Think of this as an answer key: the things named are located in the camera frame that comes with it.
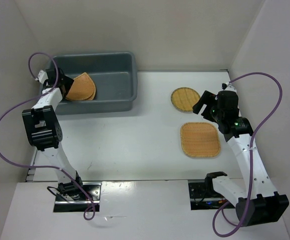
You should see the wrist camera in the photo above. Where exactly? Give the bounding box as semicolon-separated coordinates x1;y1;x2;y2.
35;70;48;85
222;82;237;93

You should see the rounded tan woven tray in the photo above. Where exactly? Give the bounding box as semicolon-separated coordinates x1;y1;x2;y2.
180;122;221;158

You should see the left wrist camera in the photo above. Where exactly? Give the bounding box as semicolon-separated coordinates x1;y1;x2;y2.
35;70;48;85

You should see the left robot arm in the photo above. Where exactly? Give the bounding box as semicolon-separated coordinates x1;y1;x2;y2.
22;68;85;201

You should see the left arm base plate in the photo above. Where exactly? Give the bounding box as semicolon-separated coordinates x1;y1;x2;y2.
47;182;102;213

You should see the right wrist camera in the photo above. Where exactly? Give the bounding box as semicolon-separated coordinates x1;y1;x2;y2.
222;82;237;93

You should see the round yellow-green woven tray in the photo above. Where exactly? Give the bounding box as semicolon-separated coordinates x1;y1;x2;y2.
171;87;200;113

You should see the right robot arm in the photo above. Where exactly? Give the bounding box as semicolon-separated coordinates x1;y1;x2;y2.
193;90;289;227

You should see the triangular orange woven tray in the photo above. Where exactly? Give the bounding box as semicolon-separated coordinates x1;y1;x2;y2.
65;87;95;101

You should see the round orange woven tray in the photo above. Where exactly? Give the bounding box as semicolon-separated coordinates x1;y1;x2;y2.
71;72;96;101

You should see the grey plastic bin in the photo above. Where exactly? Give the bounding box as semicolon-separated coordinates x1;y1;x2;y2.
53;51;138;115

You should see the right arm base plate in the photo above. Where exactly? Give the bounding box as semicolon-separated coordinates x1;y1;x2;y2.
188;180;227;211

